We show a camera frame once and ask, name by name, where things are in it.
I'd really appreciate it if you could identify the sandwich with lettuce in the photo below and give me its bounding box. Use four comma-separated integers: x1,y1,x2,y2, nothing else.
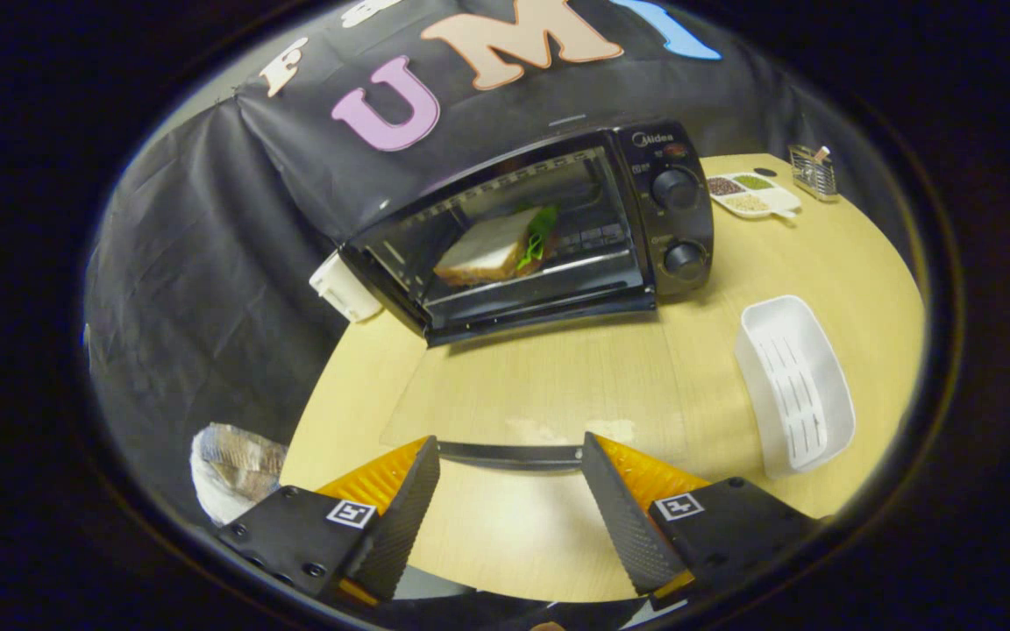
433,206,560,287

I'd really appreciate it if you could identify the white divided seasoning dish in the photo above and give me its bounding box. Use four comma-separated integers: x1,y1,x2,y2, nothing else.
707,172,802,220

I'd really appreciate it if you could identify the black backdrop cloth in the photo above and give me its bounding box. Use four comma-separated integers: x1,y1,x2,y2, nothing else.
84,0,909,527

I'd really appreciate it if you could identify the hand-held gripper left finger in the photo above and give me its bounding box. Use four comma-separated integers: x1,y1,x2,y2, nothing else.
216,436,441,607

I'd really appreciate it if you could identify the white slotted plastic basket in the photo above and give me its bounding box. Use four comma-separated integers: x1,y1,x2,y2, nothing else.
735,295,857,479

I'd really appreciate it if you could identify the black toaster oven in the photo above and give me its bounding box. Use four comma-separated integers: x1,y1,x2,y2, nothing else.
338,120,716,475

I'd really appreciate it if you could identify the white plastic box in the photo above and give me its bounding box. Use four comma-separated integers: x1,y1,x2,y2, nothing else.
309,252,383,323

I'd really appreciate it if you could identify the crumpled foil and paper wrap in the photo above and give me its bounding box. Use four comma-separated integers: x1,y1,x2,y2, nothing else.
190,423,289,528

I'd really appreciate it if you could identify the metal wire holder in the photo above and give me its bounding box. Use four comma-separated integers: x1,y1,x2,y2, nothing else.
788,144,840,203

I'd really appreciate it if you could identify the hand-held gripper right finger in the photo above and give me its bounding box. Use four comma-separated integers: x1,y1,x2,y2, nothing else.
581,431,822,601

